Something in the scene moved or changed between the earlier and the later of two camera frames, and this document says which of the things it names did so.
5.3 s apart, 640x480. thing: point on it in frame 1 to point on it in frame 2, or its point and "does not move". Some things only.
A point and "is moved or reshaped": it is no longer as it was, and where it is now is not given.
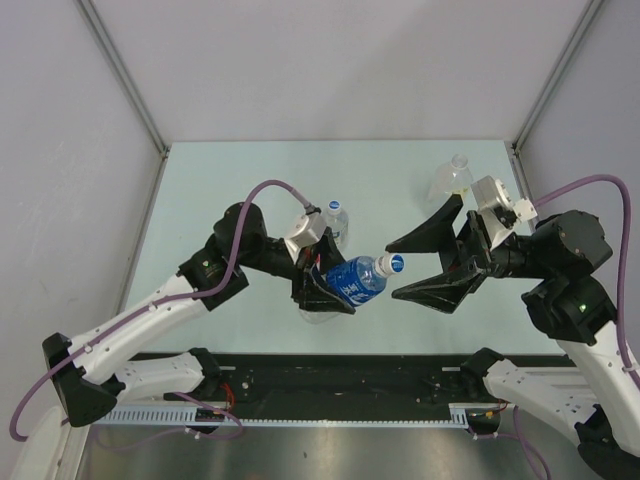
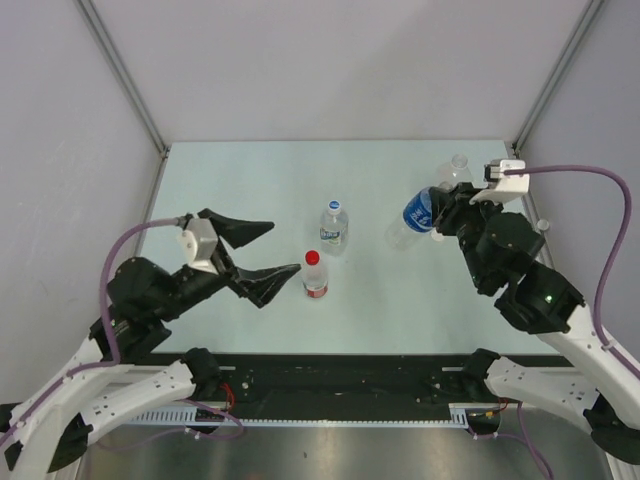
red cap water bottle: x=318 y=317 is moved or reshaped
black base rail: x=281 y=380 does not move
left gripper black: x=305 y=287 to x=262 y=284
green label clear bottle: x=339 y=222 does not move
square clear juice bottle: x=451 y=178 does not move
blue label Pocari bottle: x=356 y=279 to x=417 y=218
